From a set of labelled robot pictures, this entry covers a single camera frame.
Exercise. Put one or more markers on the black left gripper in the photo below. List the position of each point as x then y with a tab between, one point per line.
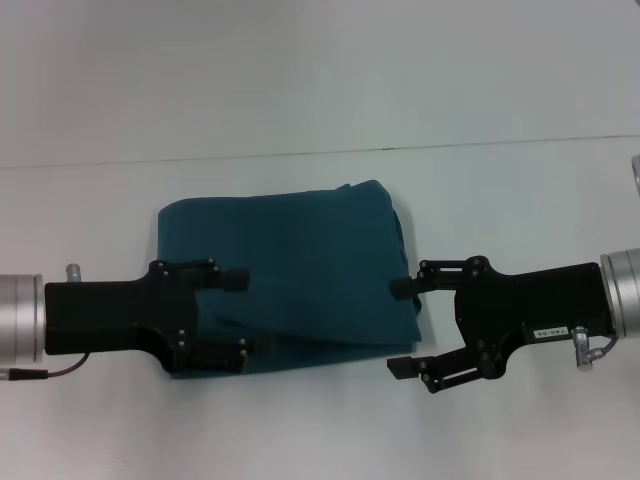
120	315

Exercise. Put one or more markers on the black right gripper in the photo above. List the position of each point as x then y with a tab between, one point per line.
530	310

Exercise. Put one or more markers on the teal t-shirt with FREE print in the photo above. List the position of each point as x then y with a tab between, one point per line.
300	250

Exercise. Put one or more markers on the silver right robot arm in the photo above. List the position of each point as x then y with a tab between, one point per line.
622	295

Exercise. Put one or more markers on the small silver wrist stub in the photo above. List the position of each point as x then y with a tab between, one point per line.
74	272

